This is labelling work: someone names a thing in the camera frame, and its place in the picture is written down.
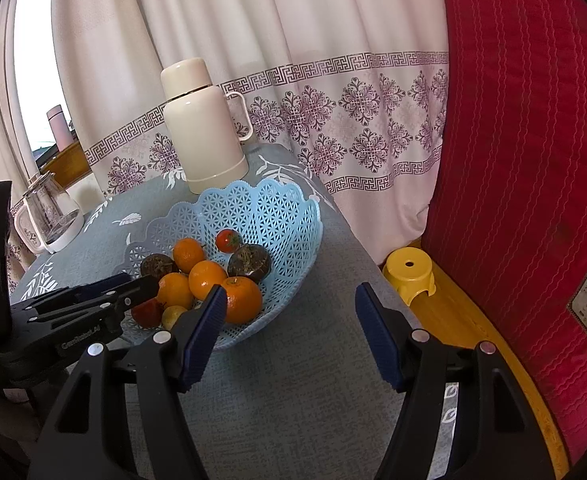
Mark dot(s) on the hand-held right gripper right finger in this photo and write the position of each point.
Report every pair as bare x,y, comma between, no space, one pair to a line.
381,340

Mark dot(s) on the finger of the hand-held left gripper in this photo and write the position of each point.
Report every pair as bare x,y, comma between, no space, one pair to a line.
138,288
98,287

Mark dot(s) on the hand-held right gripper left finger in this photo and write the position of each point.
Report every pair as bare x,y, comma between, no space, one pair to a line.
203,335

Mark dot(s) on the red cherry tomato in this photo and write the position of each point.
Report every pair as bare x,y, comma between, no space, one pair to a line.
228,241
146,314

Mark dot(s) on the dark brown passion fruit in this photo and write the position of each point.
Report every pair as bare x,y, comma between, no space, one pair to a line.
157,265
249,264

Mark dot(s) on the orange tangerine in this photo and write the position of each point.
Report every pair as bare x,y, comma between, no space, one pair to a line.
187,254
207,280
174,290

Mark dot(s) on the large orange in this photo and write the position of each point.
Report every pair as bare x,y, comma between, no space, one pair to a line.
242,301

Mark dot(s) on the light blue plastic basket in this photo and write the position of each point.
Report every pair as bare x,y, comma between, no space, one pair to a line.
283,220

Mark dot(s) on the yellow plastic stool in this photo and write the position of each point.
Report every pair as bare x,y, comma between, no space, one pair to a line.
408,272

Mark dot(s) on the wooden window sill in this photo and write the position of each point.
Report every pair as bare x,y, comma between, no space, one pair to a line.
68,165

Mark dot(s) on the pink bottle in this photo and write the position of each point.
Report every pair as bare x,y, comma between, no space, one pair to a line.
61,127

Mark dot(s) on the cream thermos jug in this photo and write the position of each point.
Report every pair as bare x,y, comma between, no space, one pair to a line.
203,135

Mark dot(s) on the red quilted mattress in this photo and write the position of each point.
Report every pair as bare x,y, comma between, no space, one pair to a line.
523,160

